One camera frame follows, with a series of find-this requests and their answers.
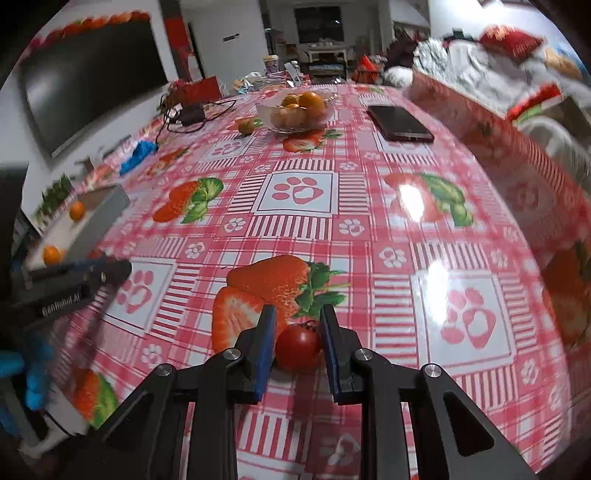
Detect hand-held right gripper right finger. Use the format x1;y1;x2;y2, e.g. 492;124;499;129
320;304;539;480

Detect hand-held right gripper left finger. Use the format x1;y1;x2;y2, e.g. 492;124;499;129
69;305;278;480

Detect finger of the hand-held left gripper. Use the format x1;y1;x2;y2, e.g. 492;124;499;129
69;257;133;292

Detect grey tray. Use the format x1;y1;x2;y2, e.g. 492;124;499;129
23;184;131;273

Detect person's left hand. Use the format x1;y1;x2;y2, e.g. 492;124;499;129
0;342;49;414

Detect green plant decoration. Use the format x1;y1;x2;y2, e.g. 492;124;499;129
34;178;75;217

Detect black power adapter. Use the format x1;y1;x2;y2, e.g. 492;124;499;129
179;104;206;126

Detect black television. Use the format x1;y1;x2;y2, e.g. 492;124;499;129
18;11;169;158

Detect red gift box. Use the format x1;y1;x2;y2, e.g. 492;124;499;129
171;77;222;107

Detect pale tangerine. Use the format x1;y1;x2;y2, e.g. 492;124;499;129
272;108;308;131

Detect clear glass bowl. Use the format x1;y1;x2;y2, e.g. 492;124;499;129
255;90;338;134

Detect clear plastic bags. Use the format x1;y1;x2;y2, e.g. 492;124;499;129
231;71;287;90

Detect black smartphone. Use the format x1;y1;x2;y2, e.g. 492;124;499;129
367;105;435;142

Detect orange red garland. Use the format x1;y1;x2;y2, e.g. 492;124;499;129
32;11;151;47

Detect large orange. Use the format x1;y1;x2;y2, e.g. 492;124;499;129
299;91;324;116

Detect white fluffy cushion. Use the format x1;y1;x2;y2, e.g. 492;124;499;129
383;67;414;88

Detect red bag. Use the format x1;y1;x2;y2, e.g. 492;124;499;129
353;54;384;84

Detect white low table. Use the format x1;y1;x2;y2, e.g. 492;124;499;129
298;42;349;65

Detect dark clothing pile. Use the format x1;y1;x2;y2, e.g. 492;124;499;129
385;37;419;70

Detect red trimmed cushion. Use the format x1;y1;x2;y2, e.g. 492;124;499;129
508;83;564;121

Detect red embroidered pillow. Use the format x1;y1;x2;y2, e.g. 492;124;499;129
480;25;543;61

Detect black charger with cable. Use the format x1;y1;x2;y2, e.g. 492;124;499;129
159;95;238;134

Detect red wall hanging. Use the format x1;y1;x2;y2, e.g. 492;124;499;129
165;18;204;81

